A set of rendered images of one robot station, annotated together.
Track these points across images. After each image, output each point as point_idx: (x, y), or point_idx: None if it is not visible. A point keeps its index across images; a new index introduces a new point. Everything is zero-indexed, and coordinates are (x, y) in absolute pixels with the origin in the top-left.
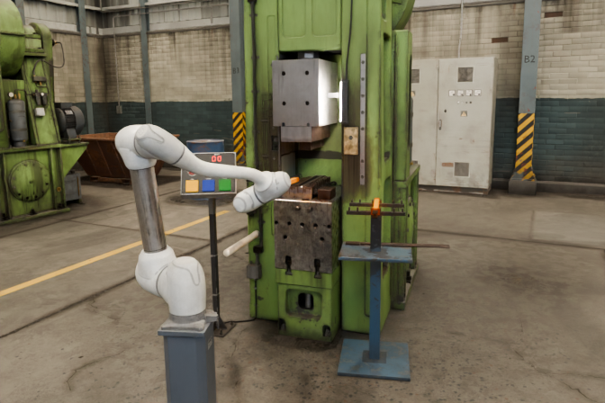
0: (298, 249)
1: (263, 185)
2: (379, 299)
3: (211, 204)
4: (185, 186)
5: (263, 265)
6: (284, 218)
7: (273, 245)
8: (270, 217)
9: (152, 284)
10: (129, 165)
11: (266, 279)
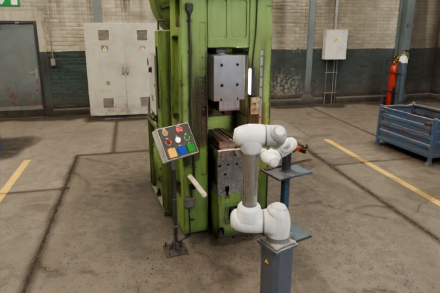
0: (234, 180)
1: (290, 148)
2: (288, 197)
3: (174, 163)
4: (169, 154)
5: (194, 197)
6: (225, 161)
7: (201, 181)
8: (200, 163)
9: (258, 226)
10: (253, 153)
11: (197, 205)
